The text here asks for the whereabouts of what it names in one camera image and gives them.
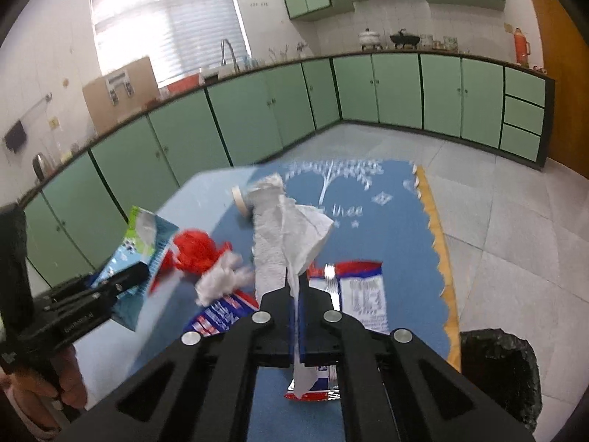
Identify red plastic basin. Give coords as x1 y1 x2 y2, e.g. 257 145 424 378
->
166 76 206 97

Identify black hanging cloth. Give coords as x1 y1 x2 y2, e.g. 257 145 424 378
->
4 120 27 152

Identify orange thermos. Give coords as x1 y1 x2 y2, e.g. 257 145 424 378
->
514 27 531 66

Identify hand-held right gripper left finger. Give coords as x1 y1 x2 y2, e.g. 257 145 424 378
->
87 280 295 442

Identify large red white blue wrapper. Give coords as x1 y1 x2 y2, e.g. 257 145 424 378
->
284 262 391 401

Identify person's left hand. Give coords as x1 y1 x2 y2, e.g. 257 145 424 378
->
0 345 89 429

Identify black trash bag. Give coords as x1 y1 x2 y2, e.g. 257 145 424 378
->
460 329 543 431

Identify cardboard box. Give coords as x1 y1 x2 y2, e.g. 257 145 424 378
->
83 56 161 135

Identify wooden door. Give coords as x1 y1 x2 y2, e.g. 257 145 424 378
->
520 0 589 173

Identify white paper towel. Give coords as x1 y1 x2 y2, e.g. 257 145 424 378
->
251 174 334 401

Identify white lidded pot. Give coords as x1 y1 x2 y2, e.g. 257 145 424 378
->
358 28 382 50

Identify red plastic bag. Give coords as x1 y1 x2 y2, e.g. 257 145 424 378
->
172 228 233 276

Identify green kitchen base cabinets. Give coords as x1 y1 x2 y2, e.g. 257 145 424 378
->
18 50 556 288

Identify window blind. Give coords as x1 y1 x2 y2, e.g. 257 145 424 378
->
89 0 251 87

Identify crumpled white tissue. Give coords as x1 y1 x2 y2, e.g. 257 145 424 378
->
195 251 255 307

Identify small red blue striped wrapper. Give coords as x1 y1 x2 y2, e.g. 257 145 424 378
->
183 292 261 336

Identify green and blue snack wrapper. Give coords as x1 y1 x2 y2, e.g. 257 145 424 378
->
89 206 181 332

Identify wall towel rail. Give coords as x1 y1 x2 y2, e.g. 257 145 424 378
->
4 94 53 130

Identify steel kitchen faucet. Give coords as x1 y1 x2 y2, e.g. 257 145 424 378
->
220 39 240 74

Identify blue and white paper cup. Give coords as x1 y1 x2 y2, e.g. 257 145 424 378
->
231 179 277 221

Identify blue tree print tablecloth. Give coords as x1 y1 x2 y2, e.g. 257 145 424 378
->
28 159 462 442

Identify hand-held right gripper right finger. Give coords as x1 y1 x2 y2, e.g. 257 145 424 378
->
298 278 537 442

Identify row of glass jars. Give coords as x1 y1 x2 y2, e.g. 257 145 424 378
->
421 34 461 52

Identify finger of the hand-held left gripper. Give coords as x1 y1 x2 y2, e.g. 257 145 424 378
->
89 262 151 304

